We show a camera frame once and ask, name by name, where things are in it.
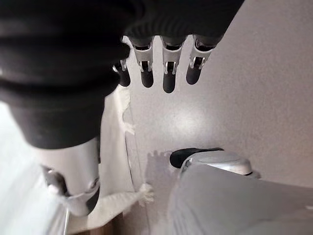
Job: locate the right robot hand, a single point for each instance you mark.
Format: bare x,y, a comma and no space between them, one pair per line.
61,61

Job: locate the white bed sheet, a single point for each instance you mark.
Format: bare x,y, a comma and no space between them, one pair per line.
22,186

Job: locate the white fringed blanket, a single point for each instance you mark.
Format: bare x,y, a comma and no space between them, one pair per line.
113,151

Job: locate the brown wooden bed frame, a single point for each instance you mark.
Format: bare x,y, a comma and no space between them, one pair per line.
110,224

